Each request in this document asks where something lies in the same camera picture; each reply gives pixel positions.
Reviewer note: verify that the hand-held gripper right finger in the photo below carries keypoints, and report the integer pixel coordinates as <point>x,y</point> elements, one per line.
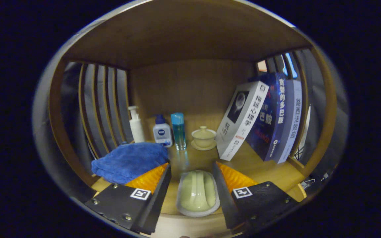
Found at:
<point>225,195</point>

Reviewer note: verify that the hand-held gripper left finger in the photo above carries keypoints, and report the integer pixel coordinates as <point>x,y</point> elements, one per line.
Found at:
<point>157,198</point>

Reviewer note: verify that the green scrub brush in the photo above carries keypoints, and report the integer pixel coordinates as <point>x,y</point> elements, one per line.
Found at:
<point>197,193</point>

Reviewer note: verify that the wooden countertop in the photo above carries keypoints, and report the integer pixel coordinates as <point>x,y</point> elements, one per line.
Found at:
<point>260,168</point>

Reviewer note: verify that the wooden cabinet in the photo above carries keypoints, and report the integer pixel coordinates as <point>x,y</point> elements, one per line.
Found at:
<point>184,33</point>

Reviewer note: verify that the blue folded towel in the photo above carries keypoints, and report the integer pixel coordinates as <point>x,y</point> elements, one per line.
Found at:
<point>127,162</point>

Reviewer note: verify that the cream lidded teacup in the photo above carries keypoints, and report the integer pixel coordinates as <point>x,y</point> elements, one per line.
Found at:
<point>203,138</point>

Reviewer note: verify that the white bottle with blue cap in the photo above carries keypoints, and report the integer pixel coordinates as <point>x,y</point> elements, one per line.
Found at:
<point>162,134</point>

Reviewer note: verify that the clear blue bottle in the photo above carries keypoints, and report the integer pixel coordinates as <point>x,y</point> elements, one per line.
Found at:
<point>178,132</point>

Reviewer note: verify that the white pump bottle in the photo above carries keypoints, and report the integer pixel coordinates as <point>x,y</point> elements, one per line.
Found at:
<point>137,129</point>

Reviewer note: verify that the white book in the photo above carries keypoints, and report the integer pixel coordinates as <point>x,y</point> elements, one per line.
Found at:
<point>240,122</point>

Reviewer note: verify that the dark blue book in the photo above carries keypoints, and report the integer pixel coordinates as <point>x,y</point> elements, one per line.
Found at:
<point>270,125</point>

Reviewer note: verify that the pale lavender book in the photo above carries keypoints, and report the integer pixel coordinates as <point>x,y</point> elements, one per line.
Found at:
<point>293,119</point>

